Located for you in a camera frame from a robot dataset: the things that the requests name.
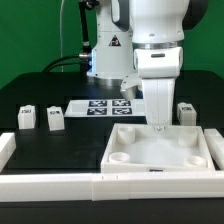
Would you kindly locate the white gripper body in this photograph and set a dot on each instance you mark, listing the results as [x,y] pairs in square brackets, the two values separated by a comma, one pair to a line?
[156,72]

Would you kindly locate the white square tabletop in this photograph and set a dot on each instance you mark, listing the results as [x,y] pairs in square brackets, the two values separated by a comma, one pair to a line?
[140,148]

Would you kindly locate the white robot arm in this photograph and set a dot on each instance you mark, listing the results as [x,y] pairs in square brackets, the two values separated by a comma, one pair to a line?
[139,48]

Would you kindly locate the white right fence wall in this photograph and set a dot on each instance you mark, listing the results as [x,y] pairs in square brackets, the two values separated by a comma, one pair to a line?
[215,142]

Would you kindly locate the white fence wall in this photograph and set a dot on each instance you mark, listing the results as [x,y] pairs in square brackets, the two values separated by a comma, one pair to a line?
[215,142]
[7,147]
[122,186]

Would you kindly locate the white front fence wall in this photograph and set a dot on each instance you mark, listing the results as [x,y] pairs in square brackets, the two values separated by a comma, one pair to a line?
[122,186]

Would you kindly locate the white marker base plate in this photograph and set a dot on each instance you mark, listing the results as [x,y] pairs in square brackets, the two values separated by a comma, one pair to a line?
[105,108]

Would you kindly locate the white left fence wall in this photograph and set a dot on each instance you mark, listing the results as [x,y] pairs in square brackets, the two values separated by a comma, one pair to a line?
[7,147]

